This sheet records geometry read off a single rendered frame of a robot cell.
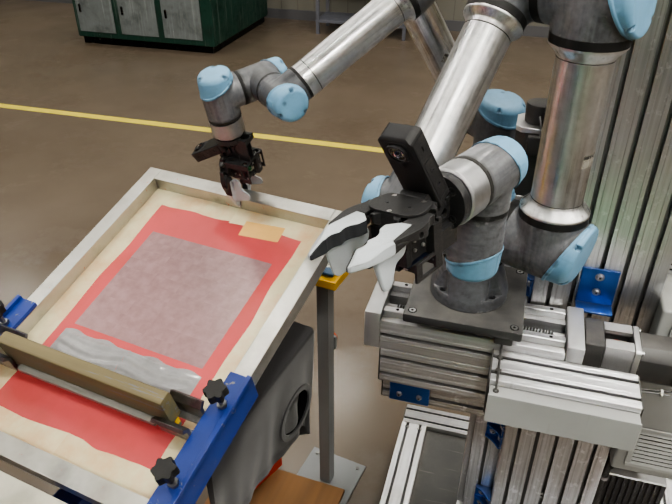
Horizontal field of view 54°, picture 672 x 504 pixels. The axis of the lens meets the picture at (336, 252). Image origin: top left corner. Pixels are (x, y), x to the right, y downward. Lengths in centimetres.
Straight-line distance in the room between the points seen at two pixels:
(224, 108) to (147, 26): 640
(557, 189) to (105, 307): 99
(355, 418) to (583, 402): 161
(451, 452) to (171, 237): 129
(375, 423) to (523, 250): 172
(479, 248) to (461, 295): 38
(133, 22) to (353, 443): 606
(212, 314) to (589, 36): 91
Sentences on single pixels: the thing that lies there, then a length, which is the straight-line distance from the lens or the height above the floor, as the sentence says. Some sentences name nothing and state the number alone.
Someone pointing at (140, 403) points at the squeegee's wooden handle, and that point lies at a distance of 128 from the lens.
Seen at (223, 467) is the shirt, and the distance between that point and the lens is 149.
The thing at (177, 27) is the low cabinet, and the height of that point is 26.
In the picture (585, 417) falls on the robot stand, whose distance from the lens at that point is 127.
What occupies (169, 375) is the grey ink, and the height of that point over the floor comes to 111.
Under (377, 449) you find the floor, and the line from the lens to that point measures 268.
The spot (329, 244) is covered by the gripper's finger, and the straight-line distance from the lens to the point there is 68.
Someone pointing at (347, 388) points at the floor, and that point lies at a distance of 290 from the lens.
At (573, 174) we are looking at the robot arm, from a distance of 110.
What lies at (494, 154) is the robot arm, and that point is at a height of 169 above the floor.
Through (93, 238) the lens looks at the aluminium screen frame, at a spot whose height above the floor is 121.
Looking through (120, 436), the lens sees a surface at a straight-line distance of 135.
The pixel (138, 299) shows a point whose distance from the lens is 154.
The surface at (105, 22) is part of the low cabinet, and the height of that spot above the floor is 26.
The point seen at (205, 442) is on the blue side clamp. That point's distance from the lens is 123.
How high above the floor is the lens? 203
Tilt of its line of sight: 33 degrees down
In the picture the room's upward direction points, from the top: straight up
